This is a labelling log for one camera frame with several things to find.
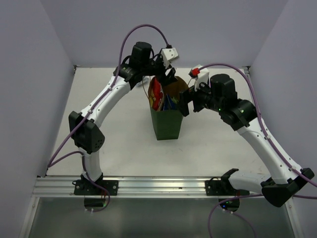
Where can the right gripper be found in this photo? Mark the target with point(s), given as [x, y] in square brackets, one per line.
[188, 95]

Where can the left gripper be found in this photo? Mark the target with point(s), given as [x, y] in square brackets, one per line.
[170, 77]

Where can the light green snack packet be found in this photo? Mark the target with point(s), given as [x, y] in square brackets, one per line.
[175, 100]

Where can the blue Burts chips bag front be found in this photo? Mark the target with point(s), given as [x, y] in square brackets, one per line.
[168, 104]

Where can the large red white chips bag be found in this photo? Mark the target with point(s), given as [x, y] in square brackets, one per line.
[155, 94]

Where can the green paper bag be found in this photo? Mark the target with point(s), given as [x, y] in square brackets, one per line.
[167, 124]

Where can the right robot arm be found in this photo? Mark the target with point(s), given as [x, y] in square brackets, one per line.
[285, 177]

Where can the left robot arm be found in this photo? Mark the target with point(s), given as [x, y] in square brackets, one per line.
[85, 125]

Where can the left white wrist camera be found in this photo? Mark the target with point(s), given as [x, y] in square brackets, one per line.
[168, 56]

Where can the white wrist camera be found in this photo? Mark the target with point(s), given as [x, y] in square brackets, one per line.
[200, 75]
[168, 56]

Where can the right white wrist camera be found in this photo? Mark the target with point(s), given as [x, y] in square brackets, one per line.
[200, 75]

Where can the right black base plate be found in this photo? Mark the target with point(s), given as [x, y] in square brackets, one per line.
[217, 186]

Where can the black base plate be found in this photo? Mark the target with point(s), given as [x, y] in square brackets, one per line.
[217, 186]
[86, 188]

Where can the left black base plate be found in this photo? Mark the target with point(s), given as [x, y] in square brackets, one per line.
[86, 188]

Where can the aluminium mounting rail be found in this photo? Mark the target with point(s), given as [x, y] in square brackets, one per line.
[129, 187]

